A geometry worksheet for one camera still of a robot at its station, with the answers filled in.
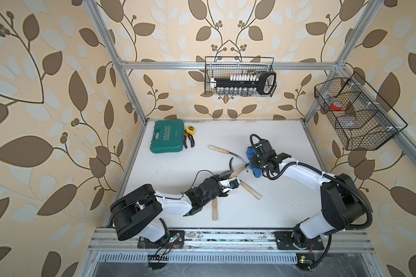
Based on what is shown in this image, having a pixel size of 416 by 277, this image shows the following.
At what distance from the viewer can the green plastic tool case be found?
3.41ft

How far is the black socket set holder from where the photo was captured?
0.83 metres

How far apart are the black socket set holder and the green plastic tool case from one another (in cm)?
40
